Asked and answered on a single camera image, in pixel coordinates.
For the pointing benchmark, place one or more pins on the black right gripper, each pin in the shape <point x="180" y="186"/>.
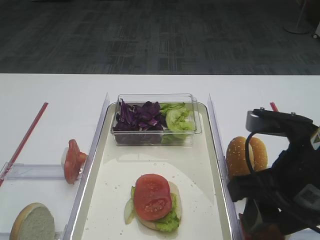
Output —
<point x="286" y="195"/>

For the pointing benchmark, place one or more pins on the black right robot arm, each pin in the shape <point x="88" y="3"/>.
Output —
<point x="297" y="132"/>

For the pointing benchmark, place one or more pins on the lettuce leaf under tomato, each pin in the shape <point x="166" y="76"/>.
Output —
<point x="129" y="209"/>

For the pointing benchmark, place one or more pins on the tomato slice on burger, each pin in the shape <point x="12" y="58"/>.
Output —
<point x="152" y="199"/>

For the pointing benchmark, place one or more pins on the green lettuce in container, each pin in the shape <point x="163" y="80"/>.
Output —
<point x="178" y="119"/>

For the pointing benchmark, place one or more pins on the standing tomato slices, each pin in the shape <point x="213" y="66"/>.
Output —
<point x="74" y="161"/>

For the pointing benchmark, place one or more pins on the front sesame bun top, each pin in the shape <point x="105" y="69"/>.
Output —
<point x="236" y="158"/>

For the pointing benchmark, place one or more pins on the sesame bun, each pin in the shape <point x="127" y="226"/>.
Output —
<point x="260" y="155"/>
<point x="236" y="158"/>

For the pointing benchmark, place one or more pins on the rear sesame bun top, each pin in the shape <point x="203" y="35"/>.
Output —
<point x="260" y="155"/>

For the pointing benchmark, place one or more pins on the silver metal tray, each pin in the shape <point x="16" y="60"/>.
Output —
<point x="115" y="169"/>

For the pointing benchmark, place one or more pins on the bottom bun on tray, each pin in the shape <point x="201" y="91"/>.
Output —
<point x="172" y="220"/>

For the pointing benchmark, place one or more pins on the right red strip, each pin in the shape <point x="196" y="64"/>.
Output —
<point x="273" y="107"/>

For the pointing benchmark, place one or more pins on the red strip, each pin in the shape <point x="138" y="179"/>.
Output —
<point x="273" y="107"/>
<point x="22" y="143"/>

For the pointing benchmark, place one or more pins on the purple shredded cabbage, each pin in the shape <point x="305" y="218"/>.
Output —
<point x="146" y="117"/>

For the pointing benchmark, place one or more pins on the clear plastic salad container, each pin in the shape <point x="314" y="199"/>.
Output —
<point x="156" y="138"/>

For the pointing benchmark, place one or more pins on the grey stand base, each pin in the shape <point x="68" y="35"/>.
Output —
<point x="298" y="28"/>

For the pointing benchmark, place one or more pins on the bun half cut face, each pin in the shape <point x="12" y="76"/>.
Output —
<point x="34" y="222"/>

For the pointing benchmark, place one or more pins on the left red strip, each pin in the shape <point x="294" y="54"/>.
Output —
<point x="22" y="143"/>

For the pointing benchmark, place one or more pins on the upper left clear holder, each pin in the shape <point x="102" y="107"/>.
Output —
<point x="14" y="171"/>

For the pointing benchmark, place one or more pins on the right clear vertical rail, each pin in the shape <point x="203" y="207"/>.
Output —
<point x="234" y="225"/>

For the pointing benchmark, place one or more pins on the clear vertical rail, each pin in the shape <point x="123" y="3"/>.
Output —
<point x="234" y="225"/>
<point x="92" y="150"/>

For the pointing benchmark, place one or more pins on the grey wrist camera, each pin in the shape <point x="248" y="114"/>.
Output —
<point x="266" y="122"/>

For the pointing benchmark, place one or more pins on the left clear vertical rail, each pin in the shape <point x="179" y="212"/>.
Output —
<point x="92" y="150"/>

